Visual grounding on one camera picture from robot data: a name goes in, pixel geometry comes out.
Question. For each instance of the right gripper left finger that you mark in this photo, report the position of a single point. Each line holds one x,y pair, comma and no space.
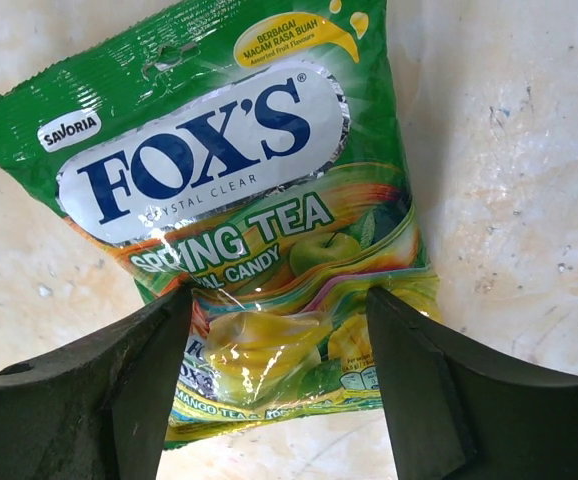
98,407

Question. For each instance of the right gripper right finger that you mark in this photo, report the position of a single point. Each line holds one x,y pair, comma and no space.
458,409

